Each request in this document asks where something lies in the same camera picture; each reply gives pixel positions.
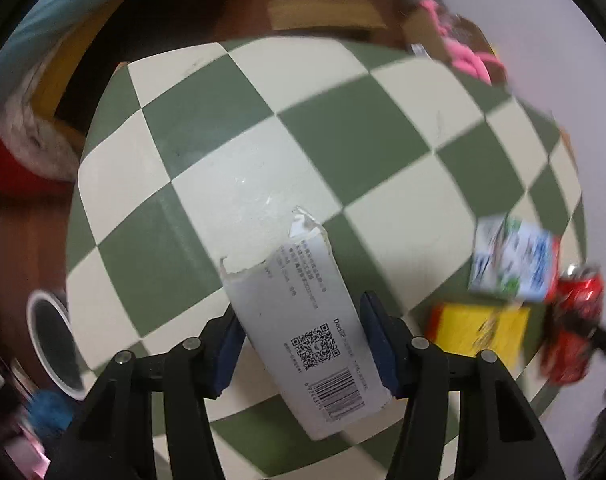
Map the white cardboard box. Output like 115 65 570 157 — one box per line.
219 205 394 442

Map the blue white milk carton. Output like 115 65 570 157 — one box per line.
467 214 564 306

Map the blue fuzzy object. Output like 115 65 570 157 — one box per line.
28 391 74 436

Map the red bed sheet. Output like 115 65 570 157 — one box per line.
0 127 76 193

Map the brown cardboard box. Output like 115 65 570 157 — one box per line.
400 7 508 86

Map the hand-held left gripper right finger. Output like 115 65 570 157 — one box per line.
359 291 566 480

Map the yellow flat box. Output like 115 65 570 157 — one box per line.
425 302 534 367

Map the red soda can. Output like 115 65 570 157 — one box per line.
539 262 606 386

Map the green white checkered tablecloth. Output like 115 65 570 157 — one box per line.
65 37 588 480

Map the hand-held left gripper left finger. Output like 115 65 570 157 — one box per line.
48 305 246 480

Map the floral bed sheet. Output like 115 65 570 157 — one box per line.
0 60 84 181

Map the pink object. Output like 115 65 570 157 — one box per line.
5 422 51 473

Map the white rimmed trash bin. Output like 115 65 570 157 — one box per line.
25 290 91 401

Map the light blue duvet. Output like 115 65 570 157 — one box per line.
0 0 178 91

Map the pink plush toy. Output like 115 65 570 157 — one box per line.
418 0 506 83

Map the flat cardboard piece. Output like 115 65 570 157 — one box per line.
268 0 388 31

